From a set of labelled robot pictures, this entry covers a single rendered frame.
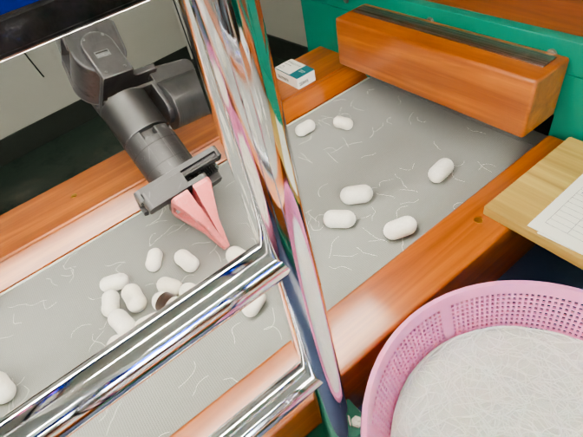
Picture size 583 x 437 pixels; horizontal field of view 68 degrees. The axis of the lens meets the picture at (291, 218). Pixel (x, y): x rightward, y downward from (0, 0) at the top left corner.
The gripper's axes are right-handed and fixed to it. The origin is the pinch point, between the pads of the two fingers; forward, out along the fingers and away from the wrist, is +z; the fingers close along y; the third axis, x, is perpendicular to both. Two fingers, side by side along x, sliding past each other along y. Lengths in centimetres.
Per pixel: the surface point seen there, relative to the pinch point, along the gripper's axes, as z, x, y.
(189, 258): -0.6, 0.4, -4.0
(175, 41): -124, 179, 74
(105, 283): -3.9, 3.1, -12.7
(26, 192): -83, 165, -33
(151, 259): -3.2, 2.6, -7.3
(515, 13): -1.3, -14.1, 38.7
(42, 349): -1.6, 3.3, -21.3
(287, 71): -17.4, 11.4, 25.9
